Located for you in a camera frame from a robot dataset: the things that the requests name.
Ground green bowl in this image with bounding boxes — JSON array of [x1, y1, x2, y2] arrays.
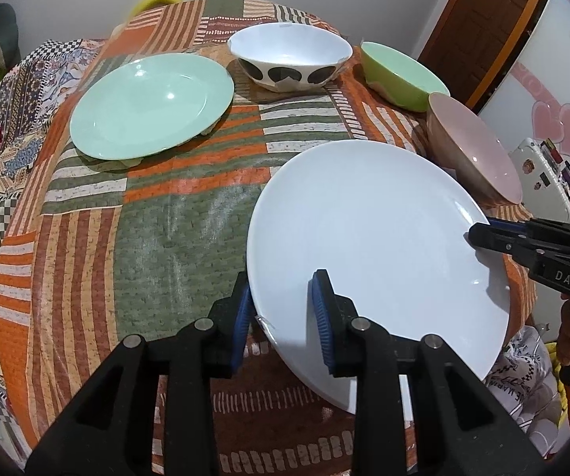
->
[[361, 41, 451, 113]]

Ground white printed cloth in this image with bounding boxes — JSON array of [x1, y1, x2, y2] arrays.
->
[[483, 327, 569, 457]]

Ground white case with stickers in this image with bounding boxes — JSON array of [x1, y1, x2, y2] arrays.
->
[[508, 138, 570, 219]]

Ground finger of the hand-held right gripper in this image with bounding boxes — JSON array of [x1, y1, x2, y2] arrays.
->
[[468, 223, 520, 259], [488, 217, 534, 233]]

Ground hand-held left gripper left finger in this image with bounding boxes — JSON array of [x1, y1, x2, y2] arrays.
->
[[24, 272, 256, 476]]

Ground mint green plate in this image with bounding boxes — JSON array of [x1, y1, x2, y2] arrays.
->
[[70, 53, 234, 160]]

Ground pink bowl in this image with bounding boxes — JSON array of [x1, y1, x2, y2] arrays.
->
[[426, 92, 522, 205]]

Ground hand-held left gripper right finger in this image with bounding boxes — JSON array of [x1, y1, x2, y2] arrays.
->
[[309, 269, 546, 476]]

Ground yellow chair back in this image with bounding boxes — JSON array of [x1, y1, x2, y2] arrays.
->
[[131, 0, 182, 15]]

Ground brown wooden door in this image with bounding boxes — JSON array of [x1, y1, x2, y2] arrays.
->
[[416, 0, 551, 110]]

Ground white fridge with pink hearts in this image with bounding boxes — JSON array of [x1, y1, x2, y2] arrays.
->
[[478, 0, 570, 152]]

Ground white bowl with black dots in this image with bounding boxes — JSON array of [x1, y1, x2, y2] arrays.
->
[[227, 23, 352, 93]]

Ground large white plate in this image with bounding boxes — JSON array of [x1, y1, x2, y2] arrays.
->
[[246, 140, 511, 415]]

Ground orange striped patchwork tablecloth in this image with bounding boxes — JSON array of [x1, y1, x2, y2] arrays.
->
[[0, 0, 538, 476]]

